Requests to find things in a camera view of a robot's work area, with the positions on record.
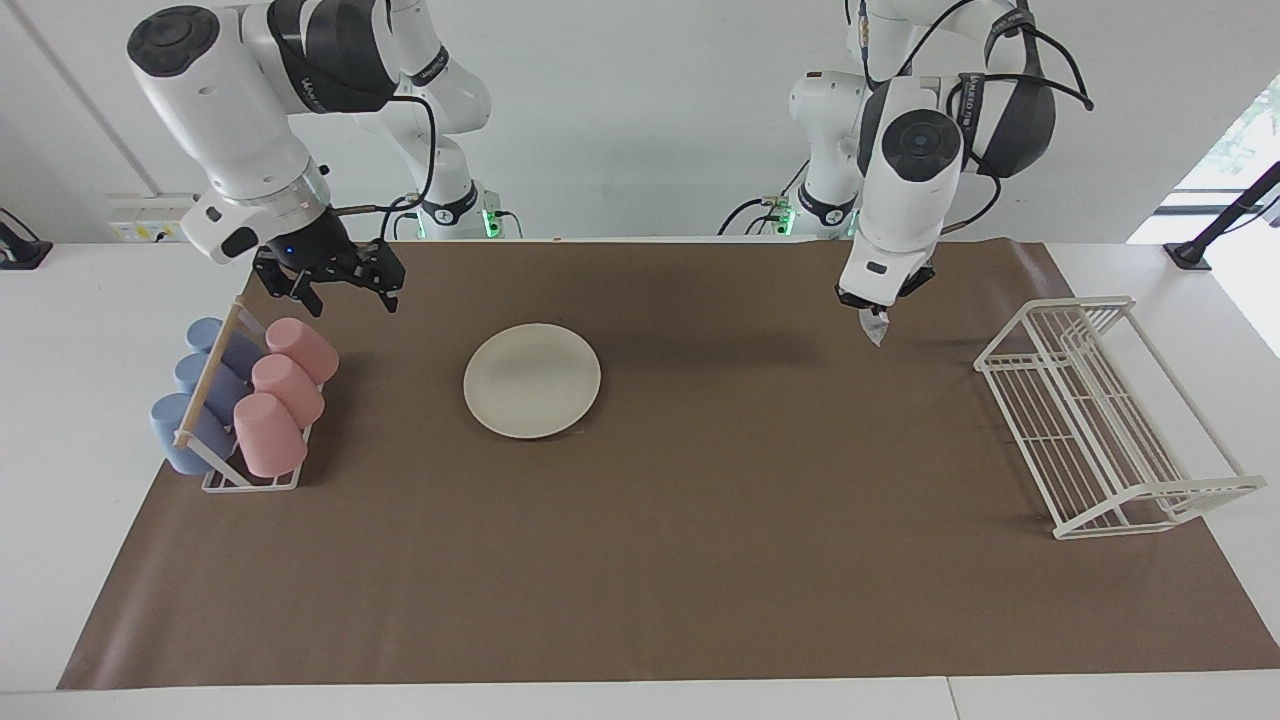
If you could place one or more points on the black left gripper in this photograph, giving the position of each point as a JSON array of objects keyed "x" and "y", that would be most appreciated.
[{"x": 915, "y": 286}]

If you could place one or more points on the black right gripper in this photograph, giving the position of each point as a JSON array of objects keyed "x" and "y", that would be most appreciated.
[{"x": 320, "y": 255}]

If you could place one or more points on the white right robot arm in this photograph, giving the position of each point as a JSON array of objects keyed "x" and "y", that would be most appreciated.
[{"x": 220, "y": 110}]

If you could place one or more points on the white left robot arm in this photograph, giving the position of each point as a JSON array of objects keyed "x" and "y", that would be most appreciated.
[{"x": 900, "y": 200}]

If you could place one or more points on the round cream plate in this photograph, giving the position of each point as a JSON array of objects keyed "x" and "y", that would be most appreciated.
[{"x": 532, "y": 381}]

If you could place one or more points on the pink plastic cup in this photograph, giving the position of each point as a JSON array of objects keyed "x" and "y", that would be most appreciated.
[
  {"x": 300, "y": 348},
  {"x": 288, "y": 388},
  {"x": 268, "y": 435}
]

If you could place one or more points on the blue plastic cup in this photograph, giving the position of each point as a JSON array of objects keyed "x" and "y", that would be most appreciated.
[
  {"x": 203, "y": 333},
  {"x": 165, "y": 425},
  {"x": 190, "y": 372}
]

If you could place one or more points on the cup rack with wooden bar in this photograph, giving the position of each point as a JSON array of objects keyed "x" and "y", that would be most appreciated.
[{"x": 212, "y": 378}]

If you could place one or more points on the black table clamp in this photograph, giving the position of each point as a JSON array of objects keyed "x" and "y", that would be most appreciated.
[{"x": 20, "y": 252}]

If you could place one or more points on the brown paper table mat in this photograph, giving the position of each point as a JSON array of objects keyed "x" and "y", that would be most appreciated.
[{"x": 700, "y": 550}]

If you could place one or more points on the white wall outlet box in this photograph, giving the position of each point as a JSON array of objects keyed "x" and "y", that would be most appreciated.
[{"x": 150, "y": 220}]

